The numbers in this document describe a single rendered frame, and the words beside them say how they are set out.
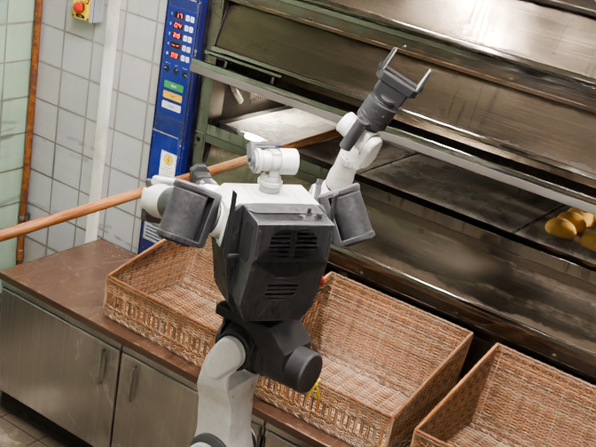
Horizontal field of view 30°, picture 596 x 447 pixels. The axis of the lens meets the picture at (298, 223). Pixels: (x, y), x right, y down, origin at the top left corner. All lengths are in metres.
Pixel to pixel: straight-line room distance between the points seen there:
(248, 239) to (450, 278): 1.07
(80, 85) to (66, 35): 0.20
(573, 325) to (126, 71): 1.90
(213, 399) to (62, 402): 1.14
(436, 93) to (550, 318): 0.77
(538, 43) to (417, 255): 0.80
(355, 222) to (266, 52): 1.10
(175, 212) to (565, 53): 1.24
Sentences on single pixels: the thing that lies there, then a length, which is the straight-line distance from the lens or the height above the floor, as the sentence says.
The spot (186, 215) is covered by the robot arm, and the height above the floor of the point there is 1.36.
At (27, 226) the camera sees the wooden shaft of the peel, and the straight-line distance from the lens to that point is 2.95.
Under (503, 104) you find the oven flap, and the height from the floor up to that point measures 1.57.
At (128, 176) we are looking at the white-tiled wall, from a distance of 4.33.
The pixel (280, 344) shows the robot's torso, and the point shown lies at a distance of 2.84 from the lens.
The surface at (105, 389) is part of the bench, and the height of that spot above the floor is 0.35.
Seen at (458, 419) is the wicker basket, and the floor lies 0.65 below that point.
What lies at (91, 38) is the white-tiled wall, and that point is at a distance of 4.35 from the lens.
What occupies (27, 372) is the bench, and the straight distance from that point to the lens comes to 4.17.
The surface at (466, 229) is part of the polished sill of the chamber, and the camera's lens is 3.51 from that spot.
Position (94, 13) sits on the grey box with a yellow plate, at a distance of 4.26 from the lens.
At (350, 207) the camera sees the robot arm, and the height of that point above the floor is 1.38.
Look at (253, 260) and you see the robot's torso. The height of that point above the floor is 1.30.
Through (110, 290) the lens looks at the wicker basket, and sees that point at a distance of 3.81.
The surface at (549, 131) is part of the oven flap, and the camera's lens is 3.34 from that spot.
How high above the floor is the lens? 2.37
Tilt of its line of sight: 22 degrees down
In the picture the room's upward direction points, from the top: 10 degrees clockwise
